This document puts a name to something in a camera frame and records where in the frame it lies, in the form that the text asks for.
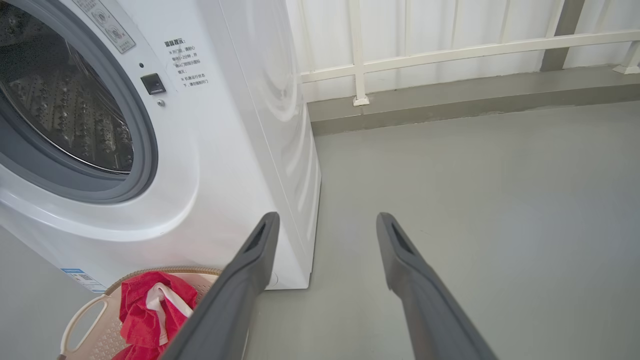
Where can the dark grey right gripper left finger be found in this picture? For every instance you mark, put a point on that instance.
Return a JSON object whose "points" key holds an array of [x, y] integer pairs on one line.
{"points": [[235, 300]]}

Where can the cream perforated laundry basket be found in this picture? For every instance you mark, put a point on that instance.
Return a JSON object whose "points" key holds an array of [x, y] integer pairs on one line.
{"points": [[92, 340]]}

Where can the black door latch socket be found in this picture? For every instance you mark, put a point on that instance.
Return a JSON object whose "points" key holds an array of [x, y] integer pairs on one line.
{"points": [[153, 84]]}

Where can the red garment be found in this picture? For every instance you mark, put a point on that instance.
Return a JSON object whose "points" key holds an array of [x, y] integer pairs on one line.
{"points": [[135, 310]]}

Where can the white metal railing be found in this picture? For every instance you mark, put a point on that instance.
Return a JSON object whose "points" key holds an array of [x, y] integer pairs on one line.
{"points": [[450, 52]]}

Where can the blue energy label sticker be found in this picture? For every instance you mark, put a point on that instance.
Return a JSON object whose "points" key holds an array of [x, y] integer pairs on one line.
{"points": [[82, 280]]}

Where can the grey pictogram instruction sticker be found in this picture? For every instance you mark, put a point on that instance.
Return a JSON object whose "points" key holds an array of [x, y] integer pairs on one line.
{"points": [[107, 27]]}

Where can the white front-load washing machine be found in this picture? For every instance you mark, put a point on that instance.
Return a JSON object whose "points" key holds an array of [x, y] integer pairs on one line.
{"points": [[225, 175]]}

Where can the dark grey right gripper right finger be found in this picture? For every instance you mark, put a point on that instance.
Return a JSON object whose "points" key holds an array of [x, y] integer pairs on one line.
{"points": [[430, 315]]}

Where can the stainless steel washing machine drum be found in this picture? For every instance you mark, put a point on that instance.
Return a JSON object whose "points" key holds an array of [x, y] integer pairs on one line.
{"points": [[65, 110]]}

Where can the printed warning text sticker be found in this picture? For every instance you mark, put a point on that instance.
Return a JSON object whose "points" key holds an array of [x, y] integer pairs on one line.
{"points": [[187, 65]]}

